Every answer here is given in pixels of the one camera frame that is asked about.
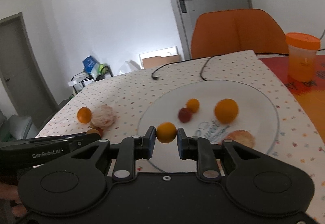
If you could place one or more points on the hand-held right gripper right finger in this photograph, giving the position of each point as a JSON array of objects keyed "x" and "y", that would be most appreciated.
[{"x": 181, "y": 144}]

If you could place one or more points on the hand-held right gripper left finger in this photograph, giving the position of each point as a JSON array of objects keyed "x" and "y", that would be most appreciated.
[{"x": 150, "y": 142}]

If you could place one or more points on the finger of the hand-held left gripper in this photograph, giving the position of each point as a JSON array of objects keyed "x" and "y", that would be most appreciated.
[
  {"x": 68, "y": 137},
  {"x": 85, "y": 140}
]

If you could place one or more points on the small orange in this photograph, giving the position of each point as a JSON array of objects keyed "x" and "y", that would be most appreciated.
[
  {"x": 166, "y": 132},
  {"x": 193, "y": 104}
]

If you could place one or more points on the large orange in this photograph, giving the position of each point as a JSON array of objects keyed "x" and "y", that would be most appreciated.
[{"x": 226, "y": 111}]

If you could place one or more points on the peeled tangerine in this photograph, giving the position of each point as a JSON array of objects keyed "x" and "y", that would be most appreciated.
[
  {"x": 240, "y": 139},
  {"x": 103, "y": 116}
]

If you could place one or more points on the white round plate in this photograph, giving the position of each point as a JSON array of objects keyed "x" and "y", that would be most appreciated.
[{"x": 254, "y": 102}]

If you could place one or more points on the person's left hand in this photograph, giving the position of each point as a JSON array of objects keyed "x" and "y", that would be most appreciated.
[{"x": 7, "y": 189}]

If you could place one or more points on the brown kiwi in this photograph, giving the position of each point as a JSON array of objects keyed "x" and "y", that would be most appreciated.
[{"x": 92, "y": 131}]

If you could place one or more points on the medium orange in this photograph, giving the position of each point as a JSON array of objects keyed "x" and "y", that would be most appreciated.
[{"x": 84, "y": 115}]

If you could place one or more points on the grey cushion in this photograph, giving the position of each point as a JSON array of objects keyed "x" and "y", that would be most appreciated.
[{"x": 21, "y": 127}]

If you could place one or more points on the floral dotted tablecloth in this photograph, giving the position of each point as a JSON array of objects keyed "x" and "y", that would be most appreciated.
[{"x": 127, "y": 92}]

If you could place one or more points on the black metal rack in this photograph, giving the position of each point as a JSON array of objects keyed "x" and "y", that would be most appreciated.
[{"x": 83, "y": 80}]

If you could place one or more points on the blue plastic bag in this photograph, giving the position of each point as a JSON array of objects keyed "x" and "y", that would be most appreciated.
[{"x": 90, "y": 64}]

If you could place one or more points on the clear plastic bag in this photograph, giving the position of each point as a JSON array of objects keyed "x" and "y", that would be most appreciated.
[{"x": 128, "y": 68}]

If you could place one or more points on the brown cardboard sheet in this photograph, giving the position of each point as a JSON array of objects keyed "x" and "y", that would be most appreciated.
[{"x": 162, "y": 61}]

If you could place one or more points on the grey interior door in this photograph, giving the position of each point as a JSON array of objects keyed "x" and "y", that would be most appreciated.
[{"x": 17, "y": 66}]

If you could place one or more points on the orange chair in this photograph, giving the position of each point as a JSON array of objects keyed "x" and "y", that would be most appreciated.
[{"x": 228, "y": 33}]

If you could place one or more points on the red table mat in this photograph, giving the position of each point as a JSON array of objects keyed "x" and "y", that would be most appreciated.
[{"x": 312, "y": 102}]

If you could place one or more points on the orange lidded plastic cup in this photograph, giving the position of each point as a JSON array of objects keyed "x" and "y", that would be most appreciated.
[{"x": 302, "y": 61}]

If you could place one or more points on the white frame panel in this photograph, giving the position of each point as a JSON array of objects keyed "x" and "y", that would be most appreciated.
[{"x": 157, "y": 50}]

